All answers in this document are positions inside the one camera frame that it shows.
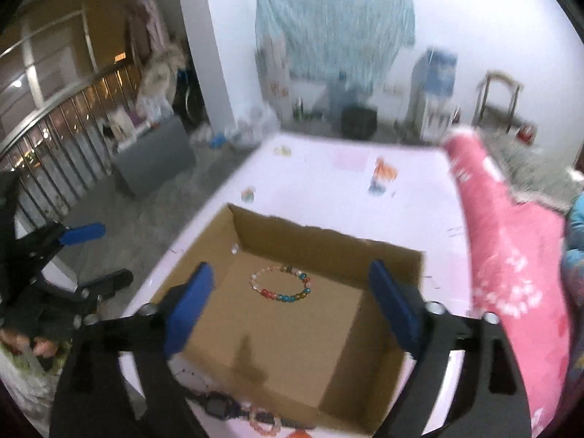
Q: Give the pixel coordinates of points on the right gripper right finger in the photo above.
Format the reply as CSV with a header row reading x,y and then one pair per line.
x,y
490,398

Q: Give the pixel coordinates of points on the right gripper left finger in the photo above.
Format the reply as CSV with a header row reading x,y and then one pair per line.
x,y
92,399

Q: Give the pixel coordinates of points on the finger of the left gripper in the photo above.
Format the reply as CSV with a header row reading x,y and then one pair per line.
x,y
82,233
87,296

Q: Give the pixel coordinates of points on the blue pink smartwatch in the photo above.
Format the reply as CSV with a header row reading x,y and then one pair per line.
x,y
224,407

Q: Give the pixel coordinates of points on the person left hand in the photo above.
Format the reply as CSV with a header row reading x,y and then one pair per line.
x,y
17,344

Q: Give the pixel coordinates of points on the metal balcony railing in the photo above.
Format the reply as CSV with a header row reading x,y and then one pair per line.
x,y
61,153

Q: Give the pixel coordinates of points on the grey panel on floor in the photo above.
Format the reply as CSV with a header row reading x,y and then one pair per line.
x,y
155,158

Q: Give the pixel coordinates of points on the blue patterned blanket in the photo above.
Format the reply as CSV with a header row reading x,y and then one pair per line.
x,y
572,268

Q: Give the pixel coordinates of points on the pink floral blanket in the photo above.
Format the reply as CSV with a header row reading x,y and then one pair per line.
x,y
515,251

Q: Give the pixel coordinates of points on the brown cardboard box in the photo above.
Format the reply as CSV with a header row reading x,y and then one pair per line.
x,y
291,323

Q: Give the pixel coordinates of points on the pile of clothes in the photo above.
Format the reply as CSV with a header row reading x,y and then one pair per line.
x,y
158,58

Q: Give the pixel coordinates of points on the white plastic bag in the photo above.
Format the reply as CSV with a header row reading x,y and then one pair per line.
x,y
253,126

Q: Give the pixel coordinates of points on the wooden chair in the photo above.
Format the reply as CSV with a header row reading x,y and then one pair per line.
x,y
497,99

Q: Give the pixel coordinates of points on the blue water jug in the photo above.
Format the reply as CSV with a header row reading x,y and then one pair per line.
x,y
431,110

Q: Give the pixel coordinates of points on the teal patterned wall cloth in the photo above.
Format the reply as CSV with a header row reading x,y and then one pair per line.
x,y
325,38

